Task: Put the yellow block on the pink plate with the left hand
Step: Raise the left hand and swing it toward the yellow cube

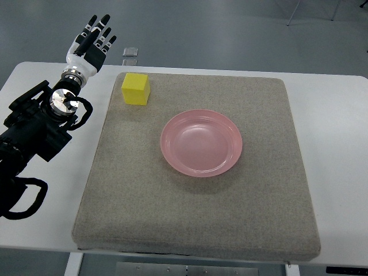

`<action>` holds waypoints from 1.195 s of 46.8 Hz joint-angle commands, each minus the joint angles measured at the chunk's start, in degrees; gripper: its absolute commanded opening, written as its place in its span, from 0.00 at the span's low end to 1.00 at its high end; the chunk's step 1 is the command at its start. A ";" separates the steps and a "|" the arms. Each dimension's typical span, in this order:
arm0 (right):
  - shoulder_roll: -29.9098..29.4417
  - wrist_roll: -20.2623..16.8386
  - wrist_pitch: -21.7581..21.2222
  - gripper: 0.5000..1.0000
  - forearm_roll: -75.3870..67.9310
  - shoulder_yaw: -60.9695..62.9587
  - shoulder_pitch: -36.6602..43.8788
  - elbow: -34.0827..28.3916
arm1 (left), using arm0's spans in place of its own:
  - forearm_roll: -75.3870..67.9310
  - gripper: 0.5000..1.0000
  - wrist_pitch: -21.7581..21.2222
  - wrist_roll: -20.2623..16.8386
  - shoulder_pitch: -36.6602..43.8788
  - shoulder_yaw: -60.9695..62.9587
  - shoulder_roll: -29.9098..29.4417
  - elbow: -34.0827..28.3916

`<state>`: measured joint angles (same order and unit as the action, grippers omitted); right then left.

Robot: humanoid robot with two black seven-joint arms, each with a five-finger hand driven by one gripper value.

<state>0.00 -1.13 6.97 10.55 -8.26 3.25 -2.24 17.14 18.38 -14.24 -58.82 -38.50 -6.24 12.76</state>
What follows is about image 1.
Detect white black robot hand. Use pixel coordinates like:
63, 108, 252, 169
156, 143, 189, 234
66, 14, 117, 79

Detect yellow foam block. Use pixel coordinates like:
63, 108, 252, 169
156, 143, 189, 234
121, 72, 151, 106

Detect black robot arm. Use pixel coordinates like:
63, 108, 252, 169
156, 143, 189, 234
1, 66, 93, 220

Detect pink plate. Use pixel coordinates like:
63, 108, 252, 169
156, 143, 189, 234
160, 109, 243, 178

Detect clear floor socket cover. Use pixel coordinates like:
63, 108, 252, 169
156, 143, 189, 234
123, 47, 139, 57

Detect grey fabric cushion mat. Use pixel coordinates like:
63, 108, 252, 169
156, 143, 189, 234
72, 73, 321, 262

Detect white table leg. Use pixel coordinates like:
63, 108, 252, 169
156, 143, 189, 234
64, 252, 83, 276

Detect chair legs in background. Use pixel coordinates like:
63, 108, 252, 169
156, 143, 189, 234
286, 1, 367, 26

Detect metal base plate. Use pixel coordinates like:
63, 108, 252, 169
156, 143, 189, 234
115, 262, 259, 276

